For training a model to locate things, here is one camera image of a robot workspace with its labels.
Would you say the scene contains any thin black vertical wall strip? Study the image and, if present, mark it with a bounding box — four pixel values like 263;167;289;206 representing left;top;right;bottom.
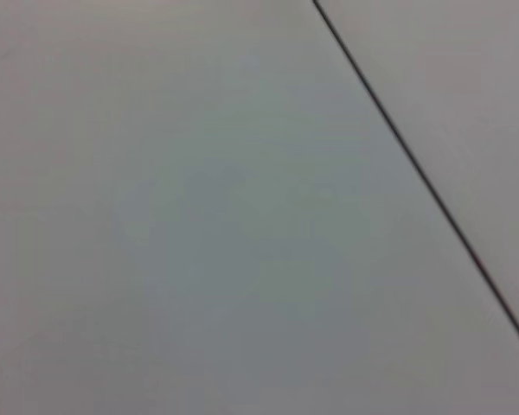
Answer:
311;0;519;362

